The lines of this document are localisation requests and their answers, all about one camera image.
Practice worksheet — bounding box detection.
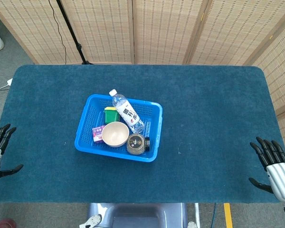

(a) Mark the right black-silver robot hand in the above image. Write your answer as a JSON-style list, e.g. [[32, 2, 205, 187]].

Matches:
[[248, 136, 285, 204]]

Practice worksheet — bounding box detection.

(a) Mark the small purple box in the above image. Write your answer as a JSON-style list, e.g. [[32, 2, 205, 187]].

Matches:
[[92, 125, 105, 143]]

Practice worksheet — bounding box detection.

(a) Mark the beige bowl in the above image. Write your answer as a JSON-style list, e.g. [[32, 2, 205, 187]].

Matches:
[[101, 122, 130, 148]]

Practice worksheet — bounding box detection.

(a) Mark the green container with yellow lid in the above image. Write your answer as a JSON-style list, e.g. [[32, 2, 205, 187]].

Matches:
[[104, 106, 121, 124]]

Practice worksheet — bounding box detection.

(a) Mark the clear white-label water bottle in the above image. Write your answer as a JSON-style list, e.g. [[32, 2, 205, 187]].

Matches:
[[109, 89, 145, 134]]

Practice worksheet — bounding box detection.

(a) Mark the round jar with black cap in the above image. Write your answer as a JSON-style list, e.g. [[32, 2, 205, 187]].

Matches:
[[126, 133, 151, 156]]

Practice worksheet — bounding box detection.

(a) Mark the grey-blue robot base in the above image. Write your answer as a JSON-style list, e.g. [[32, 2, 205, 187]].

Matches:
[[87, 202, 188, 228]]

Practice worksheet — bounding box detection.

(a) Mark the blue perforated plastic basket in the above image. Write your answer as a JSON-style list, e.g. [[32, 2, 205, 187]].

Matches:
[[74, 94, 163, 163]]

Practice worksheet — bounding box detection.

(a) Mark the red shoe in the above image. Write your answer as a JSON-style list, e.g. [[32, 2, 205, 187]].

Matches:
[[0, 218, 16, 228]]

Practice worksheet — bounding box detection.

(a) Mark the white floor strip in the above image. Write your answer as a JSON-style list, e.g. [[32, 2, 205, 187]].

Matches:
[[194, 203, 201, 226]]

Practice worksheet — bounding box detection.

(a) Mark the teal table mat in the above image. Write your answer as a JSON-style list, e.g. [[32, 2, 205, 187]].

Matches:
[[0, 64, 280, 204]]

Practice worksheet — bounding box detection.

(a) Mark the black tripod stand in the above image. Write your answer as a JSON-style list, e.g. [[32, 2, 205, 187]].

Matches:
[[56, 0, 94, 65]]

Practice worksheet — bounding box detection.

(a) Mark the bamboo folding screen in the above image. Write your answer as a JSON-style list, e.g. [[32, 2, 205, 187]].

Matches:
[[0, 0, 285, 157]]

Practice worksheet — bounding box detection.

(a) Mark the blue floor cable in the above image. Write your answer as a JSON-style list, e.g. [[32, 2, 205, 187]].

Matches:
[[210, 203, 217, 228]]

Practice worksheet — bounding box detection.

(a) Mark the thin black hanging cable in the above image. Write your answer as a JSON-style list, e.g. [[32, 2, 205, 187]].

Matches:
[[48, 0, 67, 65]]

